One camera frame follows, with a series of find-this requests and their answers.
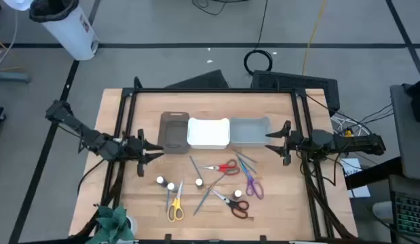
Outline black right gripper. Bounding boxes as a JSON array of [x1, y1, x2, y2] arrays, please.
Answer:
[[265, 120, 305, 166]]

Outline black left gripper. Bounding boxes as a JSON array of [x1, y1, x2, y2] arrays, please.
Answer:
[[119, 128, 165, 177]]

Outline purple handled scissors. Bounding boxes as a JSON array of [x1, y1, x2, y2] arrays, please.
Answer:
[[237, 157, 265, 200]]

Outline yellow handled scissors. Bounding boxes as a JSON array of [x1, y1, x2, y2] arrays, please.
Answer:
[[167, 179, 185, 223]]

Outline red handled scissors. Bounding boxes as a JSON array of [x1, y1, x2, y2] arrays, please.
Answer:
[[199, 159, 241, 176]]

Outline smoky translucent plastic bin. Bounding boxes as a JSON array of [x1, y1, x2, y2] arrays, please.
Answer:
[[157, 110, 191, 155]]

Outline grey plastic bin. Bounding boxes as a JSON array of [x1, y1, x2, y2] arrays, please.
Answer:
[[229, 116, 272, 148]]

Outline white plastic bin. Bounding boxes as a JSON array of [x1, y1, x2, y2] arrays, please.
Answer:
[[187, 117, 231, 150]]

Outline black mesh computer case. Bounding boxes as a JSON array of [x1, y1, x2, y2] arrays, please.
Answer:
[[250, 70, 341, 117]]

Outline white plant pot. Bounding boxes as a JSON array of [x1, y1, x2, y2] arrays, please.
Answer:
[[125, 215, 140, 237]]

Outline black and red scissors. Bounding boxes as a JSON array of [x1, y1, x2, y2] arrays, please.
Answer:
[[211, 188, 250, 220]]

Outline white paper sheet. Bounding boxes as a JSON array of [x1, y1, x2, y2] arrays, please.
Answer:
[[340, 157, 372, 199]]

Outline green potted plant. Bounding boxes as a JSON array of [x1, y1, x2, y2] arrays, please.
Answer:
[[84, 202, 136, 244]]

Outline black flat panel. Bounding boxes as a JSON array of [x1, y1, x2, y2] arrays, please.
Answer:
[[164, 69, 231, 89]]

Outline grey desk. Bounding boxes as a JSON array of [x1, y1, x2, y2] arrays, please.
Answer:
[[389, 83, 420, 182]]

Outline white trash can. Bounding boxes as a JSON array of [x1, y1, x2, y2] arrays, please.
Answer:
[[39, 5, 100, 61]]

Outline backlit keyboard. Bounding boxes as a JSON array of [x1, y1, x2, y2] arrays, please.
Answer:
[[392, 190, 420, 239]]

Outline grey metal floor base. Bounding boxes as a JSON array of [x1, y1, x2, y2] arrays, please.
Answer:
[[0, 68, 32, 84]]

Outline black trash bag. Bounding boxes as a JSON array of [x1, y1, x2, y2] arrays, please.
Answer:
[[28, 0, 80, 24]]

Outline white trash can lid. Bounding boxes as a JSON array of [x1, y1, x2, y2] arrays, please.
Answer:
[[2, 0, 35, 12]]

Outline white cable bundle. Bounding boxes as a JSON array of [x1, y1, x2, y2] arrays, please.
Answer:
[[330, 113, 373, 136]]

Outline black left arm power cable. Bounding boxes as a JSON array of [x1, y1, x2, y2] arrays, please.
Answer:
[[76, 157, 108, 196]]

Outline black aluminium table frame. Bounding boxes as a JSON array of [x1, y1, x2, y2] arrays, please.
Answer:
[[69, 76, 358, 244]]

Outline black coiled cable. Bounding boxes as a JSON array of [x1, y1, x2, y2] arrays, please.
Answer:
[[242, 0, 274, 77]]

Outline yellow cable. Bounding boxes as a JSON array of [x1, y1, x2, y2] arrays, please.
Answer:
[[301, 0, 328, 77]]

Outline black floor cable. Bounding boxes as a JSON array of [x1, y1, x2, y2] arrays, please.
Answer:
[[191, 0, 251, 16]]

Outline white floor cable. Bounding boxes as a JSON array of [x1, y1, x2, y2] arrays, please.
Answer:
[[0, 9, 20, 72]]

